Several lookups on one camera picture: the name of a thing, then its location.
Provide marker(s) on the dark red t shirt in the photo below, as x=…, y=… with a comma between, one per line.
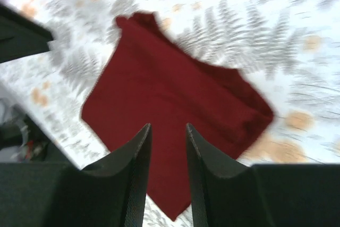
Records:
x=150, y=80

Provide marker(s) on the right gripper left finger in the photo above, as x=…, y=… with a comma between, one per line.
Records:
x=109, y=192

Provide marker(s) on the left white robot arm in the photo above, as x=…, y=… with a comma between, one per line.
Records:
x=21, y=37

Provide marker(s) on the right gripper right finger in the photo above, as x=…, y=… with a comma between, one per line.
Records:
x=225, y=192

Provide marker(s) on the floral patterned table mat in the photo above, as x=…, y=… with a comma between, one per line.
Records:
x=287, y=49

